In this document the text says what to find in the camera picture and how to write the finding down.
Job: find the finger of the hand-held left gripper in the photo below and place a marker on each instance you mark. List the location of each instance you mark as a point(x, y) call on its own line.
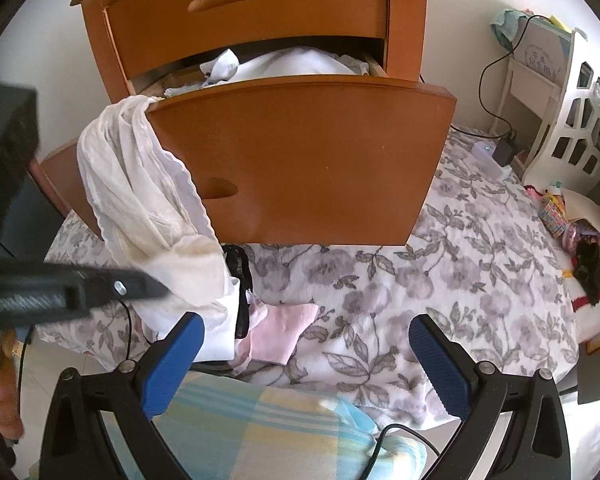
point(130, 285)

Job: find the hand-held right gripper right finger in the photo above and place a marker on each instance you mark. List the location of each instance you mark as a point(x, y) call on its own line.
point(440, 365)

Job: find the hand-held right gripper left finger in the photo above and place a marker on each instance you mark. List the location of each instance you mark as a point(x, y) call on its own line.
point(177, 365)

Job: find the pale grey garment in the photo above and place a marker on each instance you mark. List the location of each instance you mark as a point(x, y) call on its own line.
point(210, 335)

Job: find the black lace garment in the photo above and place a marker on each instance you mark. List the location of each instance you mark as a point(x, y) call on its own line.
point(240, 310)

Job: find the cream sheer garment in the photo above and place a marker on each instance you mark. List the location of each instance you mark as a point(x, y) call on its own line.
point(130, 185)

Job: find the pink garment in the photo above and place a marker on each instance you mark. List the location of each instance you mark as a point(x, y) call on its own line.
point(285, 330)

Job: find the wooden nightstand drawer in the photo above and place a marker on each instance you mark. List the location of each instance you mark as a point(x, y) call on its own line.
point(305, 10)
point(305, 160)

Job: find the large white garment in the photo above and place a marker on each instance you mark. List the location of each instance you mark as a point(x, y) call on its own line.
point(300, 65)

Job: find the person's left hand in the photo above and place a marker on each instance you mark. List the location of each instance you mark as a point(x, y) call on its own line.
point(0, 405)

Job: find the floral blanket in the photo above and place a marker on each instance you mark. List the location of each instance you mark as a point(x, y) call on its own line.
point(430, 285)

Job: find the pastel plaid cloth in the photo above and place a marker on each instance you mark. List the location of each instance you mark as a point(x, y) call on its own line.
point(255, 435)

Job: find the patterned white cloth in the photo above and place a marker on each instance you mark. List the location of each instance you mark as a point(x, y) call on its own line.
point(180, 91)

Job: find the pink pouch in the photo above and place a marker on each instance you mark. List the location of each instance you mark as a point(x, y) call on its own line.
point(577, 240)

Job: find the colourful checkered box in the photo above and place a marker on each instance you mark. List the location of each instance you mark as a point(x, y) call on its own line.
point(552, 215)

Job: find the beige paper sheet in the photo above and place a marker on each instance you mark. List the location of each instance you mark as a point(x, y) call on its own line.
point(587, 210)

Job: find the white power strip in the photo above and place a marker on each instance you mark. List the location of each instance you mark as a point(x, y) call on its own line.
point(485, 152)

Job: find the black power adapter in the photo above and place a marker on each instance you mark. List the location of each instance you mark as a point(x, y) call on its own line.
point(506, 149)

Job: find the white cutout panel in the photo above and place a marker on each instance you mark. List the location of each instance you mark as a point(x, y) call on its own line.
point(555, 135)

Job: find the white side table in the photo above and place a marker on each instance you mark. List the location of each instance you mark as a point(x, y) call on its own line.
point(520, 95)

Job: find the pale printed box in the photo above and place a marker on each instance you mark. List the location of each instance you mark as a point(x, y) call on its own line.
point(542, 55)

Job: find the teal cloth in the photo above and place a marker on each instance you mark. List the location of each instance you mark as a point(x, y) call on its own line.
point(505, 25)

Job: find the wooden nightstand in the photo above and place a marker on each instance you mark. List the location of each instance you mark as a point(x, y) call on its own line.
point(405, 10)

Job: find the yellow sponge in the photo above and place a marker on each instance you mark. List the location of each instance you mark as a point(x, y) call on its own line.
point(560, 21)

